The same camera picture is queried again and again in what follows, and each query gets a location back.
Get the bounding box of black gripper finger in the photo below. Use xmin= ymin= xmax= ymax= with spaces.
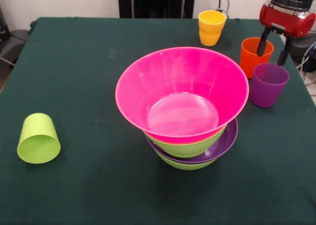
xmin=277 ymin=36 xmax=294 ymax=67
xmin=256 ymin=27 xmax=272 ymax=57

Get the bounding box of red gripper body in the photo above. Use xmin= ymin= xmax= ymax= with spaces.
xmin=259 ymin=1 xmax=316 ymax=39

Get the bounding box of orange plastic cup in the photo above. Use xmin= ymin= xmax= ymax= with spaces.
xmin=239 ymin=37 xmax=275 ymax=79

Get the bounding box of purple plastic cup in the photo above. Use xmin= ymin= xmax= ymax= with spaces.
xmin=250 ymin=62 xmax=290 ymax=108

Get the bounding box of large pink plastic bowl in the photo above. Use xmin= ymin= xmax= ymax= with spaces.
xmin=115 ymin=46 xmax=250 ymax=138

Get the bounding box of purple plastic bowl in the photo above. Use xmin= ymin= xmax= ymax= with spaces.
xmin=145 ymin=117 xmax=239 ymax=164

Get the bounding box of large green plastic bowl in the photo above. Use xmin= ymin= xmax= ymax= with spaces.
xmin=144 ymin=126 xmax=227 ymax=159

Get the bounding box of small green plastic bowl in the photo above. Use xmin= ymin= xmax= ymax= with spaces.
xmin=170 ymin=152 xmax=210 ymax=160

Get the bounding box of medium green plastic bowl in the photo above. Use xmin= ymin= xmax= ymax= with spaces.
xmin=155 ymin=150 xmax=218 ymax=171

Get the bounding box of lime green plastic cup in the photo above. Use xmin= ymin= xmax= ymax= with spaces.
xmin=16 ymin=113 xmax=61 ymax=165

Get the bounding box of yellow plastic cup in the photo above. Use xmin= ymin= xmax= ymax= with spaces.
xmin=197 ymin=9 xmax=227 ymax=35
xmin=199 ymin=30 xmax=222 ymax=47

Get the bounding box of dark green tablecloth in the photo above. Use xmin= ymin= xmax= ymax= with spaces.
xmin=0 ymin=17 xmax=316 ymax=225

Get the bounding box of tangle of cables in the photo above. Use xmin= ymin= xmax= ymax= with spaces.
xmin=295 ymin=41 xmax=316 ymax=87

